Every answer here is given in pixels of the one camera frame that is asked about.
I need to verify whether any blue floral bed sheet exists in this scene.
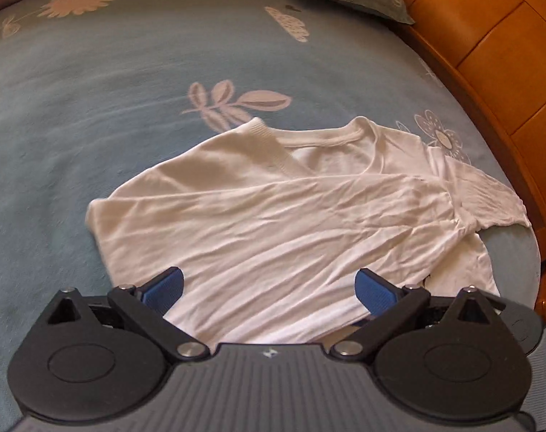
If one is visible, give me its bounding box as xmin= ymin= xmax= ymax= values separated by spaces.
xmin=0 ymin=0 xmax=542 ymax=432

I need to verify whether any orange wooden headboard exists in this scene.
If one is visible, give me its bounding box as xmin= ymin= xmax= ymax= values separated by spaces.
xmin=398 ymin=0 xmax=546 ymax=322

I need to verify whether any white printed sweatshirt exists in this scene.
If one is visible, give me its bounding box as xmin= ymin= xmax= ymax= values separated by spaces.
xmin=86 ymin=117 xmax=529 ymax=346

